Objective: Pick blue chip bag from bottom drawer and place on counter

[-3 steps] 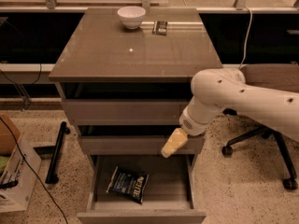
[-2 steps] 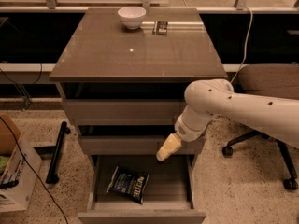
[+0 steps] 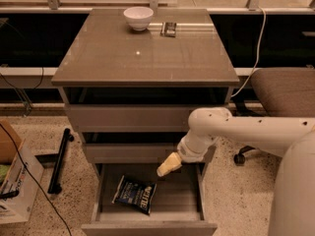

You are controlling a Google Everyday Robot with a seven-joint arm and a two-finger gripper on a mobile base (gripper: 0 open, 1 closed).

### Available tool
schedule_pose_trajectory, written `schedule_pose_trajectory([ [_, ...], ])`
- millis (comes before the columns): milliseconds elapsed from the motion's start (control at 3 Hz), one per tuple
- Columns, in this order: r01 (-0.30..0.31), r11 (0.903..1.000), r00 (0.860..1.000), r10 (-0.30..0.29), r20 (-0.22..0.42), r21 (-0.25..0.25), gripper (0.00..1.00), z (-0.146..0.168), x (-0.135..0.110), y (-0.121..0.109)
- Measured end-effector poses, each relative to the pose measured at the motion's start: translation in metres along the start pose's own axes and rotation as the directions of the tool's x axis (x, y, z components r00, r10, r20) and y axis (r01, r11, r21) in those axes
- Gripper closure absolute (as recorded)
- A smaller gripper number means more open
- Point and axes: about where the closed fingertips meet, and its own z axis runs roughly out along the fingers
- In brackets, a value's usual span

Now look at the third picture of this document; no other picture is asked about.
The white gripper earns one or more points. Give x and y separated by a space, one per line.
186 151

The blue chip bag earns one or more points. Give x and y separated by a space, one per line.
135 194

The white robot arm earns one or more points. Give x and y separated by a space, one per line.
293 206

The bottom grey drawer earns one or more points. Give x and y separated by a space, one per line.
177 206

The grey drawer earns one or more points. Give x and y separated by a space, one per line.
127 153
128 118
177 206

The middle grey drawer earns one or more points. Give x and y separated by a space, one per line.
127 153

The grey drawer cabinet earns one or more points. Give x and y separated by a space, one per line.
111 64

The top grey drawer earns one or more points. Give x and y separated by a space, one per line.
128 118

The black metal bar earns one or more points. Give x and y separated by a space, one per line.
55 186

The brown office chair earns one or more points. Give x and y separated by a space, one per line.
286 94

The small dark foil packet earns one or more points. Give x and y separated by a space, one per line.
168 29

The white cardboard box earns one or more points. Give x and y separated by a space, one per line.
20 187

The white ceramic bowl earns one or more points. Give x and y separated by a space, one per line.
138 18

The brown cardboard box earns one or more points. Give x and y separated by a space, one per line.
9 141

